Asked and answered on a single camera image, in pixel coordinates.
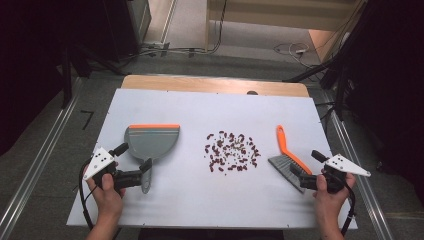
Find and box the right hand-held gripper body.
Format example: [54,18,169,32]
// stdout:
[298,153,372,195]

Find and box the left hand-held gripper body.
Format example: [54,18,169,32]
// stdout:
[83,146,144,193]

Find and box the orange-handled grey brush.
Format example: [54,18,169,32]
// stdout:
[267,124,314,194]

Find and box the grey dustpan with orange edge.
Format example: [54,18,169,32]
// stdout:
[123,123,181,195]

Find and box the pile of red beans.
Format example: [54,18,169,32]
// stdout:
[204,129,262,174]

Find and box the person's left hand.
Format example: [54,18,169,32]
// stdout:
[83,163,128,220]

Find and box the person's right hand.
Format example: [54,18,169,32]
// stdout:
[312,170,357,218]

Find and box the black metal stand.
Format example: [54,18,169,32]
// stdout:
[282,54,353,122]
[60,42,129,110]

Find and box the white board sheet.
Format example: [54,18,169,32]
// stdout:
[65,87,359,231]

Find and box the dark curtain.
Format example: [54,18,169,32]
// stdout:
[0,0,141,156]
[328,0,424,203]

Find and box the wooden table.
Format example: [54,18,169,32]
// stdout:
[120,74,311,99]

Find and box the grey power strip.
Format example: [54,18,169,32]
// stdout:
[142,41,171,56]

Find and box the brown wooden panel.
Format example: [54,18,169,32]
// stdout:
[307,28,339,64]

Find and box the grey cabinet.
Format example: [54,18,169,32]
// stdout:
[127,0,153,45]

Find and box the beige wooden shelf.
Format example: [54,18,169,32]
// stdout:
[205,0,368,33]

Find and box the aluminium floor rail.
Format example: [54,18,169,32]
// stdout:
[320,89,396,240]
[0,77,85,240]

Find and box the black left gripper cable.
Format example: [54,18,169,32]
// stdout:
[78,158,97,232]

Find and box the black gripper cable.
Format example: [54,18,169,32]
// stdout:
[78,158,97,232]
[339,181,357,237]

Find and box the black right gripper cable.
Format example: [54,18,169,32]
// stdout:
[339,181,357,237]

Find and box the white floor cable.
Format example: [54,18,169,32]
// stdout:
[273,42,322,70]

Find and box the black hanging cable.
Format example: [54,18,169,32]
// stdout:
[209,0,229,54]

